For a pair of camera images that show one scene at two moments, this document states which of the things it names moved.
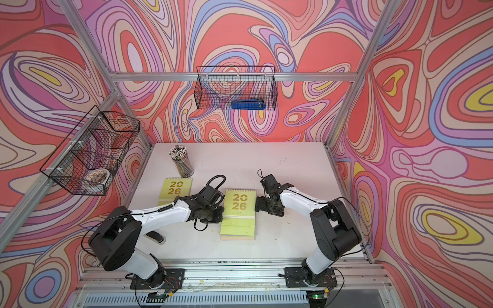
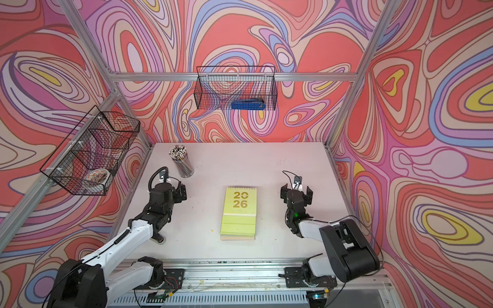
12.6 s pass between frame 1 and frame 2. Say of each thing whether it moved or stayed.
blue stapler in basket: stayed
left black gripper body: moved
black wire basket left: stayed
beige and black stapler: stayed
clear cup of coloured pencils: stayed
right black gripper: moved
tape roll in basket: stayed
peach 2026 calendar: stayed
